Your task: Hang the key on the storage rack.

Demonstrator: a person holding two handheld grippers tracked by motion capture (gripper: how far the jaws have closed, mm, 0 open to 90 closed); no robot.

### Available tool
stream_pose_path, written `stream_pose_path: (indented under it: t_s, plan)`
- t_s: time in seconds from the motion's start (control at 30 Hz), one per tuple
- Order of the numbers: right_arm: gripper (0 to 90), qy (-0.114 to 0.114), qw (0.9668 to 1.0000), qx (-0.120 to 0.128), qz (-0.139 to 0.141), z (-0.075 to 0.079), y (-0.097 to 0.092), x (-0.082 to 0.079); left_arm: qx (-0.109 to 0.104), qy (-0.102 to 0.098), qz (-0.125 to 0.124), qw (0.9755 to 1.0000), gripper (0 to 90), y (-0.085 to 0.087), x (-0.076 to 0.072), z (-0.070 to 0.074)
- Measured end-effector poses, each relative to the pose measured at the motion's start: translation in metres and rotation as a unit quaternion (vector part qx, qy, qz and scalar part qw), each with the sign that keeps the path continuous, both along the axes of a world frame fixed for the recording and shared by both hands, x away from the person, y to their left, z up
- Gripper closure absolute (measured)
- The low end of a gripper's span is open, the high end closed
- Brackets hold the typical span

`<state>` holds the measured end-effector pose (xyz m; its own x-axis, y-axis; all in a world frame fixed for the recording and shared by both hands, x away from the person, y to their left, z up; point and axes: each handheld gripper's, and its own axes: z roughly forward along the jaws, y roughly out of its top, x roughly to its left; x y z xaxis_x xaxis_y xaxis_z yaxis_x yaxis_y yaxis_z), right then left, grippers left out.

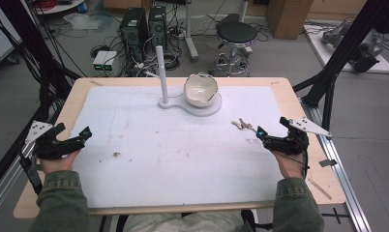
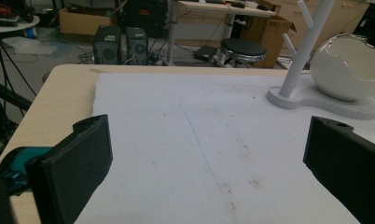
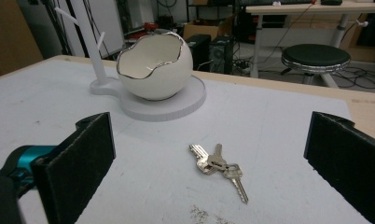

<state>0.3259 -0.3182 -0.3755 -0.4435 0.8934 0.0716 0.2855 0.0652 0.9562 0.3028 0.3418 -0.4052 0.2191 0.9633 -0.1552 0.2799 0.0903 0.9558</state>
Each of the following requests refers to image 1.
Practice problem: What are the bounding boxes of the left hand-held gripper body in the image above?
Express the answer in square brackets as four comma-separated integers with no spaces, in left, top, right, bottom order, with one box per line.
[24,120,86,160]

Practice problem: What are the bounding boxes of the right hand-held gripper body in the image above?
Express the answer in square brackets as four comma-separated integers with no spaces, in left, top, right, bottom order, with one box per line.
[262,116,333,156]

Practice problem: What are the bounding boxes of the person's left hand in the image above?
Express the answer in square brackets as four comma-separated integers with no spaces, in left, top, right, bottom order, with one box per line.
[39,149,82,176]

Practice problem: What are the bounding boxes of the person's right hand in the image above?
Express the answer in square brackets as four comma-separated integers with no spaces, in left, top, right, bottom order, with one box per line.
[271,148,309,180]

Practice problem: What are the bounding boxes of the light wooden table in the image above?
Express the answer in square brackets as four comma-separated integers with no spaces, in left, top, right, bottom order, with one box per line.
[13,76,347,220]

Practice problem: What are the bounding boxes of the grey tape piece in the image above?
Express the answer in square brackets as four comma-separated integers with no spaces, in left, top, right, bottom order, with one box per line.
[318,158,339,168]

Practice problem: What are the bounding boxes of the thin wooden stick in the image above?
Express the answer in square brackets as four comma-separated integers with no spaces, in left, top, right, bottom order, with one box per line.
[307,177,333,201]

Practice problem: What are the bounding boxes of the white power supply box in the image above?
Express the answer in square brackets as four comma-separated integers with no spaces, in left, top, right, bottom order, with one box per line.
[102,50,119,77]
[92,50,108,77]

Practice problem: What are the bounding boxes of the white eggshell-shaped bowl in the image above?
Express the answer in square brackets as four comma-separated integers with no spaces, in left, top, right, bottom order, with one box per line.
[183,72,220,108]

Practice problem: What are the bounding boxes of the white board mat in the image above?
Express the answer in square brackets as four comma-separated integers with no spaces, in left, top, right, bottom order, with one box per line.
[70,84,289,210]

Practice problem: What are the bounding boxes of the black round stool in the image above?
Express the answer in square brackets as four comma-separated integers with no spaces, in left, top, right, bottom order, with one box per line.
[209,20,258,77]

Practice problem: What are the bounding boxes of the white platform board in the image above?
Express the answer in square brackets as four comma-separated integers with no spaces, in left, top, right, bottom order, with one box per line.
[303,23,389,75]

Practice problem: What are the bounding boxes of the clear plastic bag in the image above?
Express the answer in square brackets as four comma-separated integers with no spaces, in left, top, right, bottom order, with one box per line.
[62,12,115,33]

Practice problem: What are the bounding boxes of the person's lap light trousers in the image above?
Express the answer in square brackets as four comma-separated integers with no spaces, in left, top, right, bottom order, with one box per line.
[122,210,249,232]

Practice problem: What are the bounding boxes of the black computer tower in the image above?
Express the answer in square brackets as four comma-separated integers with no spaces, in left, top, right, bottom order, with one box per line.
[118,7,149,62]
[147,5,168,51]

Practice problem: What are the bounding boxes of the brown cardboard box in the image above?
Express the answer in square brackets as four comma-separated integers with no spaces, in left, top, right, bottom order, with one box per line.
[265,0,314,41]

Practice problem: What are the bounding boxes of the grey table leg stand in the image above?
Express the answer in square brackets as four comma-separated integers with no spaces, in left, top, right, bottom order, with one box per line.
[182,0,200,63]

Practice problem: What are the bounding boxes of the grey machine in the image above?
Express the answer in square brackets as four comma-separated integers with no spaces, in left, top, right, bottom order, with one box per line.
[320,22,385,73]

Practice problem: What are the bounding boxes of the round white table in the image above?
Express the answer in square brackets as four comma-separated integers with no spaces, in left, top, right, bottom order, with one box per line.
[32,0,88,15]

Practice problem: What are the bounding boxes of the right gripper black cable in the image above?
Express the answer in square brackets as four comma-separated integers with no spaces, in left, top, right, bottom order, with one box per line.
[273,150,311,180]

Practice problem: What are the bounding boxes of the aluminium rail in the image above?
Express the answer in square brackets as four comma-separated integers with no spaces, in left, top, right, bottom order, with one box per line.
[298,96,373,232]
[0,105,55,223]

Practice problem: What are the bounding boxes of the white stand with post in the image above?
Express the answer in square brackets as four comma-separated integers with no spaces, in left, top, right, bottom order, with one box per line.
[155,44,224,118]

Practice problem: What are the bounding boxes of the black frame strut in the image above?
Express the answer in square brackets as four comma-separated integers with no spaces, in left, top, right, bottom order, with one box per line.
[0,0,82,124]
[292,0,389,131]

